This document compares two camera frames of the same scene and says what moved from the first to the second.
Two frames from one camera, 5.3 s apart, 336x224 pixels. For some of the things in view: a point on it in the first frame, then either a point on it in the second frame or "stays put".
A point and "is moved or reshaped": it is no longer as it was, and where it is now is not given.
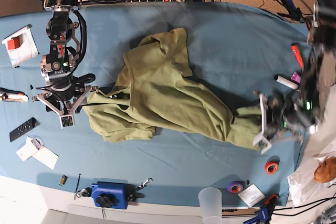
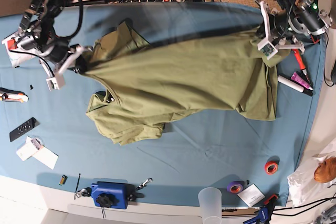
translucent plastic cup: [210, 201] stays put
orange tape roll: [271, 166] stays put
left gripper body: [65, 98] -> [60, 57]
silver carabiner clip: [144, 184] stays put
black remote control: [23, 128] stays put
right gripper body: [283, 114] -> [275, 29]
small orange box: [15, 42] stays put
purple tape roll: [235, 187] stays put
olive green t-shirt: [152, 89] is moved or reshaped
